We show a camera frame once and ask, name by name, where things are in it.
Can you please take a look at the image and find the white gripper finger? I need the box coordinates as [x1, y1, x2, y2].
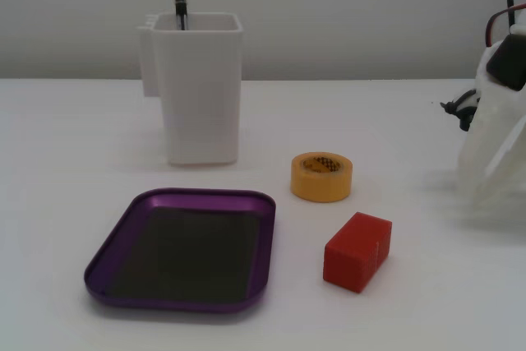
[457, 108, 519, 204]
[472, 118, 526, 229]

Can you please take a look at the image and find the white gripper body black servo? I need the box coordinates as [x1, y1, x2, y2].
[475, 9, 526, 130]

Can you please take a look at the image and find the yellow tape roll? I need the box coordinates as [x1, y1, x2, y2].
[290, 152, 355, 204]

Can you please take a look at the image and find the red rectangular block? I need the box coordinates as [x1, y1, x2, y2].
[322, 211, 393, 295]

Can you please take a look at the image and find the white rectangular pen holder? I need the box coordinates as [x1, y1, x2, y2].
[136, 12, 243, 168]

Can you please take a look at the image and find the purple metal tray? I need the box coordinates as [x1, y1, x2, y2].
[83, 187, 277, 315]

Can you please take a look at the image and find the black servo cable bundle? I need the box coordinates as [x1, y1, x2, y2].
[439, 87, 482, 132]

